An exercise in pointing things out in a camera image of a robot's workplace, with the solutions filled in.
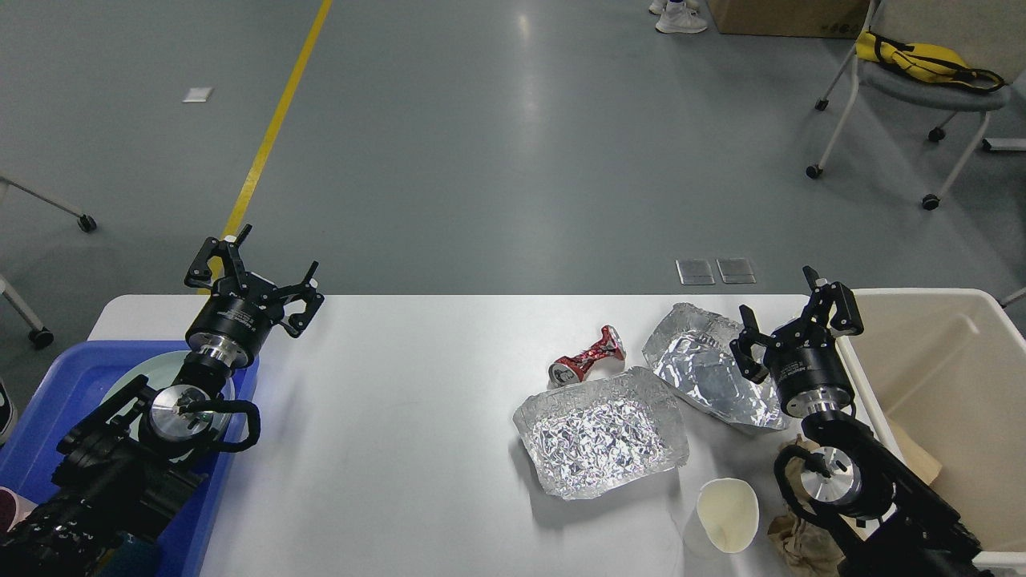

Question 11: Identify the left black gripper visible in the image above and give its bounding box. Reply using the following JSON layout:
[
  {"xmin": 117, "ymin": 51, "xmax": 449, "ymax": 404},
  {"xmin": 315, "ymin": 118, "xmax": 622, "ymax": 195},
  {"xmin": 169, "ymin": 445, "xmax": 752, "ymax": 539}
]
[{"xmin": 184, "ymin": 224, "xmax": 324, "ymax": 377}]

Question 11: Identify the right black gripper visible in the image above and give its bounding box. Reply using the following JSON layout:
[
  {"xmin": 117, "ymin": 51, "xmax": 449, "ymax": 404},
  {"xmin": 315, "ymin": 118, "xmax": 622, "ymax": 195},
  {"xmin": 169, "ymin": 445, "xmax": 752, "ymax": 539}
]
[{"xmin": 729, "ymin": 265, "xmax": 865, "ymax": 419}]

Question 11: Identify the green plate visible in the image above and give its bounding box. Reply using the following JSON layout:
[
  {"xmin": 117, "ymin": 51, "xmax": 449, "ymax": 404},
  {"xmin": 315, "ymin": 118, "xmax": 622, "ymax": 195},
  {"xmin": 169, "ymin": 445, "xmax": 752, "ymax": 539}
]
[{"xmin": 103, "ymin": 345, "xmax": 252, "ymax": 462}]

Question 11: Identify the dark teal mug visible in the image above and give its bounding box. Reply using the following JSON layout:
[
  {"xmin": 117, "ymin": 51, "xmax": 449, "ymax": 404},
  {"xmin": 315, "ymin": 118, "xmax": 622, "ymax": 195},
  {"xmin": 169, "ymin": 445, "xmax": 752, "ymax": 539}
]
[{"xmin": 95, "ymin": 535, "xmax": 164, "ymax": 576}]

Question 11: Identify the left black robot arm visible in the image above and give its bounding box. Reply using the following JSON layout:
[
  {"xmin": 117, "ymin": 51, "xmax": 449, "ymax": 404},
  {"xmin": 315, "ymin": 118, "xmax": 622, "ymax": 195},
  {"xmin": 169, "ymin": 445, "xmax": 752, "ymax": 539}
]
[{"xmin": 2, "ymin": 225, "xmax": 324, "ymax": 576}]

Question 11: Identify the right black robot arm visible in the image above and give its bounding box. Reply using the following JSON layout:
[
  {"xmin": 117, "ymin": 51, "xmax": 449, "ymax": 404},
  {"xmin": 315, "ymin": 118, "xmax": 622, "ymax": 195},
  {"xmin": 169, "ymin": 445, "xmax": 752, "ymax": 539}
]
[{"xmin": 729, "ymin": 266, "xmax": 985, "ymax": 576}]

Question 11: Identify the right floor plate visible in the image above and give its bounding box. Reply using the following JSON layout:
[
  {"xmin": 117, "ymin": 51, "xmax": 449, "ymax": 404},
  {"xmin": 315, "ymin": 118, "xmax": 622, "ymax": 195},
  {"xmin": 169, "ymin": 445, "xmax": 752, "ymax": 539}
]
[{"xmin": 716, "ymin": 258, "xmax": 757, "ymax": 284}]

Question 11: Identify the floor plate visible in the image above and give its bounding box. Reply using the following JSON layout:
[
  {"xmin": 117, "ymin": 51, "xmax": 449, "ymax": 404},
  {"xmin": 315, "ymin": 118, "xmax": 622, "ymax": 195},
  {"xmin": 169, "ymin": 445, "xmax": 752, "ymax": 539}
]
[
  {"xmin": 716, "ymin": 258, "xmax": 757, "ymax": 284},
  {"xmin": 675, "ymin": 259, "xmax": 716, "ymax": 286}
]

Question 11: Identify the rear foil tray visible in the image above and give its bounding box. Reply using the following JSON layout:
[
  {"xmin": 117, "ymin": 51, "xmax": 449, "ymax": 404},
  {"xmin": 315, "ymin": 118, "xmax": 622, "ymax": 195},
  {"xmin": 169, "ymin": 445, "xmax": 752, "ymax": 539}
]
[{"xmin": 642, "ymin": 302, "xmax": 790, "ymax": 435}]

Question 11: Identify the foil tray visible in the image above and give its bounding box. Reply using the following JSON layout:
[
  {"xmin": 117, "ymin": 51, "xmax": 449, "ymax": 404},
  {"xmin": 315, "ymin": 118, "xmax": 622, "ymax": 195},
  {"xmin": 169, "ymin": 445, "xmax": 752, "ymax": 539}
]
[
  {"xmin": 642, "ymin": 302, "xmax": 790, "ymax": 435},
  {"xmin": 512, "ymin": 366, "xmax": 690, "ymax": 500}
]

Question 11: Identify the left floor plate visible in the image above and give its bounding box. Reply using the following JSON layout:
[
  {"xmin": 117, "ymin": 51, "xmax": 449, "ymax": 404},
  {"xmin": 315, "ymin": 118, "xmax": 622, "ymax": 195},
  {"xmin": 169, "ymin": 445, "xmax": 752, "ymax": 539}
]
[{"xmin": 675, "ymin": 259, "xmax": 716, "ymax": 286}]

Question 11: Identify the beige plastic bin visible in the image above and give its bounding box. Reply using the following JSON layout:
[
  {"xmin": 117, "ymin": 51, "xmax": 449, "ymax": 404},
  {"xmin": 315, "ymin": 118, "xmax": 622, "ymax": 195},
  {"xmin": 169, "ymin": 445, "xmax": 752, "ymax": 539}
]
[{"xmin": 839, "ymin": 289, "xmax": 1025, "ymax": 576}]

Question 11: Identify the chair leg with caster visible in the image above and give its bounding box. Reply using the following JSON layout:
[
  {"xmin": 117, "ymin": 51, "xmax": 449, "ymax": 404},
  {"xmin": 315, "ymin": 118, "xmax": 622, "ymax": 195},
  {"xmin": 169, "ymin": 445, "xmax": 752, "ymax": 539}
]
[{"xmin": 1, "ymin": 175, "xmax": 98, "ymax": 234}]

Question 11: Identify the white paper cup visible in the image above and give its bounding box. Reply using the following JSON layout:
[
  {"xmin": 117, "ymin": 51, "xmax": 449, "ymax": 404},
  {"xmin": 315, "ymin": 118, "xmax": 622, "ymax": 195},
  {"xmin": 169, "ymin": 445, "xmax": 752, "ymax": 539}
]
[{"xmin": 683, "ymin": 478, "xmax": 760, "ymax": 556}]

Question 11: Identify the crumpled brown paper bag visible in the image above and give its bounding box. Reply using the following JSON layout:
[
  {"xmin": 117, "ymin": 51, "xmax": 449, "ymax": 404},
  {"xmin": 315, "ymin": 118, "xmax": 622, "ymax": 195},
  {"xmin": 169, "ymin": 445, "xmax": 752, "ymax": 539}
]
[{"xmin": 766, "ymin": 434, "xmax": 844, "ymax": 576}]

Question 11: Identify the lower left caster leg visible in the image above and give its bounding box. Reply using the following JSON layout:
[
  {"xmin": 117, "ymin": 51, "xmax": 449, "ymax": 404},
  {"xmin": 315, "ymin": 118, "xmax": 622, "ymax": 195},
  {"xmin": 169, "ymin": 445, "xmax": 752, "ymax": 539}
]
[{"xmin": 1, "ymin": 275, "xmax": 55, "ymax": 350}]

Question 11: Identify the blue plastic tray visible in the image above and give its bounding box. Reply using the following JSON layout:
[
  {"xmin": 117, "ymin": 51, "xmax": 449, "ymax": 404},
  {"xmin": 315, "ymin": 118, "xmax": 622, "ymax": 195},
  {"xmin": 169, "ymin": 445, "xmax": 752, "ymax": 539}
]
[{"xmin": 2, "ymin": 341, "xmax": 257, "ymax": 576}]

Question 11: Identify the front foil tray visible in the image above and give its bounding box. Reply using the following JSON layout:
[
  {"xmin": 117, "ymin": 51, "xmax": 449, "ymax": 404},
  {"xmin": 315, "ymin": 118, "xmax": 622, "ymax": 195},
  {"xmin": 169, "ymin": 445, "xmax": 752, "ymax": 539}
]
[{"xmin": 512, "ymin": 366, "xmax": 690, "ymax": 500}]

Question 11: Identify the crushed red can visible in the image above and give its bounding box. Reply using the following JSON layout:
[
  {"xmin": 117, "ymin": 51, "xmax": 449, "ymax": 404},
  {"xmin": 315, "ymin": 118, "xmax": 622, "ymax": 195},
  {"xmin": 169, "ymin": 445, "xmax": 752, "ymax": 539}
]
[{"xmin": 548, "ymin": 325, "xmax": 627, "ymax": 387}]

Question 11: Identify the yellow bag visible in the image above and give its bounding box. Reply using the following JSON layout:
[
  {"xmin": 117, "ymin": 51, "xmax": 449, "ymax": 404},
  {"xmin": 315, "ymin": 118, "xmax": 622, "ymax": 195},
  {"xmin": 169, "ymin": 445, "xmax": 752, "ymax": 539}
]
[{"xmin": 856, "ymin": 30, "xmax": 1007, "ymax": 95}]

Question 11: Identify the cardboard box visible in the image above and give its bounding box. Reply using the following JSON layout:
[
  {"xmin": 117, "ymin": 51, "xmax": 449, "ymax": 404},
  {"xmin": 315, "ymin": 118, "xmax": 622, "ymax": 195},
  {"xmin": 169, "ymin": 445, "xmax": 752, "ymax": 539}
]
[{"xmin": 707, "ymin": 1, "xmax": 870, "ymax": 38}]

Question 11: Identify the pink mug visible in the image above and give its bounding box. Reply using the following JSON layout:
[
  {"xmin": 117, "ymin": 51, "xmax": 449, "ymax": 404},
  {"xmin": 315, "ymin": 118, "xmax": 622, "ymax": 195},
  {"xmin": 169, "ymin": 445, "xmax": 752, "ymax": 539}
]
[{"xmin": 0, "ymin": 486, "xmax": 37, "ymax": 534}]

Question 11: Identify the person with white shoes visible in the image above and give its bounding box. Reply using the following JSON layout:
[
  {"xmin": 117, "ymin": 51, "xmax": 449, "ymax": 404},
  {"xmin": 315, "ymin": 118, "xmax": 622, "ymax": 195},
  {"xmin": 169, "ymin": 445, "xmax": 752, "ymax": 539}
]
[{"xmin": 648, "ymin": 1, "xmax": 708, "ymax": 35}]

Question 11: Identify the grey chair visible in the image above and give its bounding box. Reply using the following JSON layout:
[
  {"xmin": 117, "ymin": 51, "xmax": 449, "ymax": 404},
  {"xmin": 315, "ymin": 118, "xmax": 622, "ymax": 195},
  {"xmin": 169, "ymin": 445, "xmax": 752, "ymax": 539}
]
[{"xmin": 806, "ymin": 1, "xmax": 1024, "ymax": 195}]

